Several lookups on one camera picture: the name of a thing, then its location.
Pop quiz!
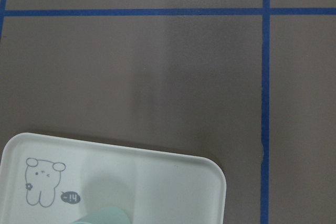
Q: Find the light green cup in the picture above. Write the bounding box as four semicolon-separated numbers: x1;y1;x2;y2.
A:
73;207;131;224

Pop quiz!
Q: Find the cream rabbit tray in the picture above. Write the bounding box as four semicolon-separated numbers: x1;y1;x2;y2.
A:
1;133;226;223

